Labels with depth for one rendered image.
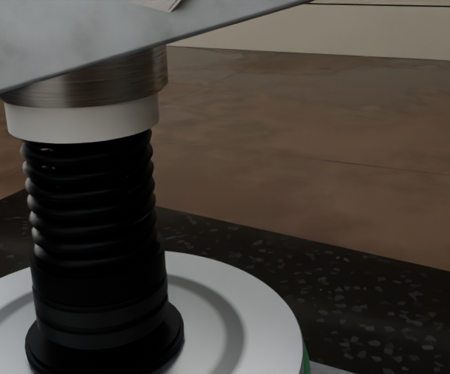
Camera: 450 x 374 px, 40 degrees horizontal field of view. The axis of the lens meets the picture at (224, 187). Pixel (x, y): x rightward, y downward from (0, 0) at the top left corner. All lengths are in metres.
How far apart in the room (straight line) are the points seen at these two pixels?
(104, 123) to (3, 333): 0.15
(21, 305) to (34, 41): 0.20
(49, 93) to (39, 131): 0.02
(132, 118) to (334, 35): 6.33
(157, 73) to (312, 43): 6.39
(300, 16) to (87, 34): 6.45
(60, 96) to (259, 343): 0.17
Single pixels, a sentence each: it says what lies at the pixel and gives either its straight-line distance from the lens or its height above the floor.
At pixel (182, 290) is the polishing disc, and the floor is 0.85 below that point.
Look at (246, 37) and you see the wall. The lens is 6.90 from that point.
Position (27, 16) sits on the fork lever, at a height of 1.03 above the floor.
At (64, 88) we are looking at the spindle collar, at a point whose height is 1.00.
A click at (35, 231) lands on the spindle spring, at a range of 0.32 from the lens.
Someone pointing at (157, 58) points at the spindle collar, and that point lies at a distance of 0.28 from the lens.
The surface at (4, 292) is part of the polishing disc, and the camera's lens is 0.41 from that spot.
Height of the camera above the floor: 1.05
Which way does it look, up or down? 21 degrees down
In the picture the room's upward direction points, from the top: 1 degrees counter-clockwise
